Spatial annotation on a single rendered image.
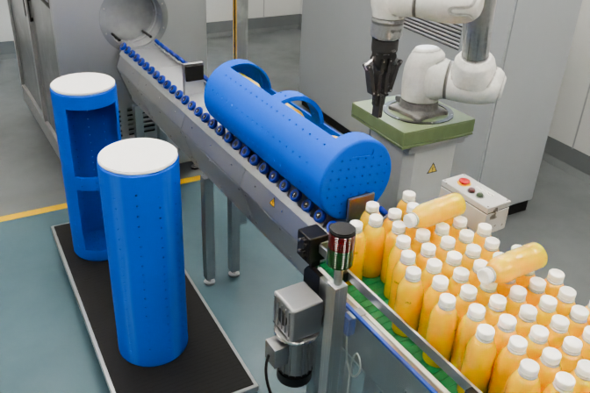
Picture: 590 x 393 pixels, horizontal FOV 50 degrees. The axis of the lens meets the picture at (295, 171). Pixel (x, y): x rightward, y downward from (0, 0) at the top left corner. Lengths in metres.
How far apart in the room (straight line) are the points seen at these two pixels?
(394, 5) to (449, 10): 0.14
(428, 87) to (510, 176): 1.57
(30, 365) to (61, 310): 0.36
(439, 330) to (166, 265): 1.16
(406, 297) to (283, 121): 0.80
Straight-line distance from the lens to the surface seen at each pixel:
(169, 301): 2.51
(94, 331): 2.90
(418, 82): 2.55
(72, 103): 2.90
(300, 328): 1.89
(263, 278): 3.35
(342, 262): 1.48
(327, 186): 1.95
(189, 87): 3.09
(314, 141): 2.00
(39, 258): 3.66
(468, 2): 1.70
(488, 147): 3.73
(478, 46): 2.43
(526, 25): 3.58
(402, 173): 2.61
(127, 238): 2.31
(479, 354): 1.52
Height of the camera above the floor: 2.05
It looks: 28 degrees down
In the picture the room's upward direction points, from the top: 3 degrees clockwise
